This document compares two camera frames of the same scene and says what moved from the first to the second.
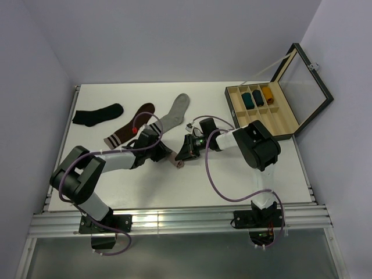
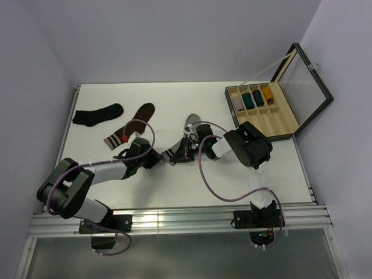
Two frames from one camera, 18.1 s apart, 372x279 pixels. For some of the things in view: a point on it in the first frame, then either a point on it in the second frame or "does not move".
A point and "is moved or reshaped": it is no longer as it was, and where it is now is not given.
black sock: (89, 117) does not move
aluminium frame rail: (179, 220) does not move
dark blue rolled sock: (258, 97) does not move
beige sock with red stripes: (179, 164) is moved or reshaped
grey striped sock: (175, 117) to (190, 128)
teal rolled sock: (247, 100) does not move
